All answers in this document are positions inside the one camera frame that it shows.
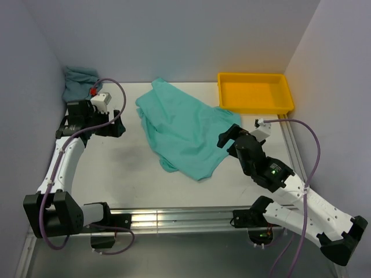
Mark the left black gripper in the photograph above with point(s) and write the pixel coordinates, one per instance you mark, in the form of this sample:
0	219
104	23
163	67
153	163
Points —
115	130

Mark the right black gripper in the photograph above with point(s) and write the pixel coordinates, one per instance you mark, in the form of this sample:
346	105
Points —
232	132

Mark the teal green t-shirt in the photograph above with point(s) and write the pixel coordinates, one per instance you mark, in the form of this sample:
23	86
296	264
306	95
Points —
183	131

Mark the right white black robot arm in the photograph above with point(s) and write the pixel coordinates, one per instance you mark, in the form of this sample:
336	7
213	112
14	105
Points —
336	233

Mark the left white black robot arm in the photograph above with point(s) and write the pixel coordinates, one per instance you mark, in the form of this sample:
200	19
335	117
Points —
52	211

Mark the yellow plastic tray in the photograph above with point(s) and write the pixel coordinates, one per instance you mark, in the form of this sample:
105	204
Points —
247	93

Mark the crumpled grey-blue t-shirt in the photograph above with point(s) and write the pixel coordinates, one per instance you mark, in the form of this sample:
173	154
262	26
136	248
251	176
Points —
78	82

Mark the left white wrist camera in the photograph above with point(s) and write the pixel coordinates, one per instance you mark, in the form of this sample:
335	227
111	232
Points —
101	102

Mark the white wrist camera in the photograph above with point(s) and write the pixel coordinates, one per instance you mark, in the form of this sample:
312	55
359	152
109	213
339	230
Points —
101	102
262	130

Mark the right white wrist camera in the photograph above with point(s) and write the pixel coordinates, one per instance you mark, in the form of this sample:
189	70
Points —
262	130

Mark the aluminium right side rail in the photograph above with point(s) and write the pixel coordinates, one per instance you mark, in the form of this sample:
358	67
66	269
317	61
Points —
293	151

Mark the aluminium front rail frame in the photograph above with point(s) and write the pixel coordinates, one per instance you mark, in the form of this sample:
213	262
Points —
196	242

